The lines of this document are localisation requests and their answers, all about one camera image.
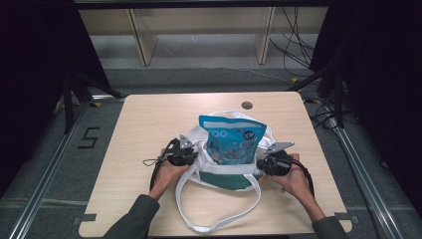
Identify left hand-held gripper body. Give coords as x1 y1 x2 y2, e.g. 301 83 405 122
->
165 133 199 167

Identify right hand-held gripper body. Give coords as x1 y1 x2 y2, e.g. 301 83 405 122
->
257 141 296 177

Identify white tote bag coloured blobs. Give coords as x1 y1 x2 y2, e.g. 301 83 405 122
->
174 110 277 234

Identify blue snack pouch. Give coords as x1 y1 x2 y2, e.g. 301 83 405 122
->
198 114 269 166

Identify person's left hand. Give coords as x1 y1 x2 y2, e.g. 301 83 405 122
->
148 147 190 202

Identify person's right hand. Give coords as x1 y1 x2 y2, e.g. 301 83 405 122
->
270 152 317 205

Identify grey tape piece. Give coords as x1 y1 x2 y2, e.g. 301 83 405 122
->
333 212 360 225
72 213 98 226

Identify black tripod stand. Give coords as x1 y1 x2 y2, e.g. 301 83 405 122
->
286 61 345 129
62 70 124 134

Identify light wooden shelf unit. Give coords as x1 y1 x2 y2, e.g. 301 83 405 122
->
79 6 329 67

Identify black curtain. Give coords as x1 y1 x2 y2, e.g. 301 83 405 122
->
0 0 111 198
309 0 422 217

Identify thin grey cord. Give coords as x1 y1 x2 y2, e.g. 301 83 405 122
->
142 157 165 167

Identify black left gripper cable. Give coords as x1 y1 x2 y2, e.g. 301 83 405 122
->
149 137 178 192

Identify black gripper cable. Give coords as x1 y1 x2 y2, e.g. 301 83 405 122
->
149 137 178 192
290 158 317 199

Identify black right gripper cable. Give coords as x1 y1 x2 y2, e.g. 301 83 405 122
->
290 158 317 199

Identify black floor cables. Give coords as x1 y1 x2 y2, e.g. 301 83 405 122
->
304 97 336 131

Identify aluminium floor rail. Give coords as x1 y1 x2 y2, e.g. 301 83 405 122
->
7 95 126 239
325 117 405 239

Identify bundle of black cables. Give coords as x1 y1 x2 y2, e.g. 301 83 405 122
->
269 6 316 78

